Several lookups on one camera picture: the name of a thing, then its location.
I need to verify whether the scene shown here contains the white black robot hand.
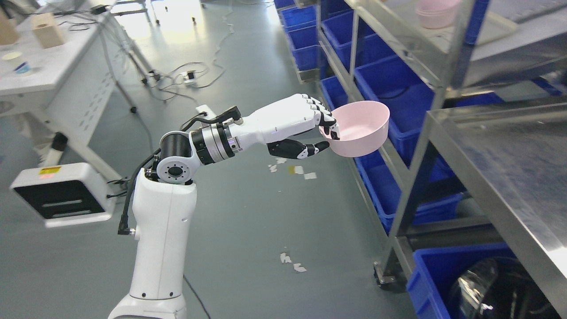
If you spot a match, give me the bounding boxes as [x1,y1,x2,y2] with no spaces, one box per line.
[228,93,342,159]

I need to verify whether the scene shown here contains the pink plastic bowl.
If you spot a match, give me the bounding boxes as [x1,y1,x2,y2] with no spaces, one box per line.
[319,101,390,158]

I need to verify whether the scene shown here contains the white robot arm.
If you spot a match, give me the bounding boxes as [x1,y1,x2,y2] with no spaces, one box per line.
[109,105,242,319]

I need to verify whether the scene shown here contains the stainless steel shelf rack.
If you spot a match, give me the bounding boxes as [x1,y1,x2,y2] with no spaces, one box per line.
[301,0,567,291]

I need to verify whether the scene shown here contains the stacked pink bowls on shelf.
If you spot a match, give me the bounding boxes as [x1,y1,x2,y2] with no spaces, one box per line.
[415,0,461,30]

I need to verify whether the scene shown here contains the white power strip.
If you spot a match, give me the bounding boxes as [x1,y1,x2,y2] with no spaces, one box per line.
[182,70,197,86]

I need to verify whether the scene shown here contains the blue bin under table left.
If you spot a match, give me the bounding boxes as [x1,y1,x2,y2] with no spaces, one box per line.
[407,244,560,319]

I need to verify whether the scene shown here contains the stainless steel table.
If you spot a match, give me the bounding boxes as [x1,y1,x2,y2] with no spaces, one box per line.
[425,102,567,318]

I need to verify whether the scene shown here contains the white desk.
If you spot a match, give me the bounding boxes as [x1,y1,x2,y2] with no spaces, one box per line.
[1,12,131,180]

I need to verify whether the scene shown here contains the white box device on floor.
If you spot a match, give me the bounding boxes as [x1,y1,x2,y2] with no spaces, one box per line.
[10,162,116,228]

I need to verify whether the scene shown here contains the wooden block on desk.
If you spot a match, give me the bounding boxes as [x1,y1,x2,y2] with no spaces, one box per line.
[30,12,66,49]

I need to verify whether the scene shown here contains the paper cup on desk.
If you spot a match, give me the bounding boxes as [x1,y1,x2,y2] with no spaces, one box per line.
[1,52,32,75]

